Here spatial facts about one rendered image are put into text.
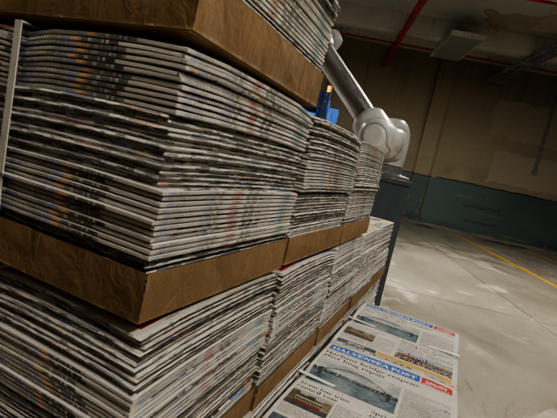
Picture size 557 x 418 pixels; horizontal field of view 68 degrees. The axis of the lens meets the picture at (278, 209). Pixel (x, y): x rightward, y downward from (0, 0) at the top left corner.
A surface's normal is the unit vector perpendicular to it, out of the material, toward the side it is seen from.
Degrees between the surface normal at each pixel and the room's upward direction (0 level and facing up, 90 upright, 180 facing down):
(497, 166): 90
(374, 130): 95
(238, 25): 93
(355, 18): 90
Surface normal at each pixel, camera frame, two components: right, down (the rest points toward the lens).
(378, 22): -0.11, 0.11
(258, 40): 0.88, 0.30
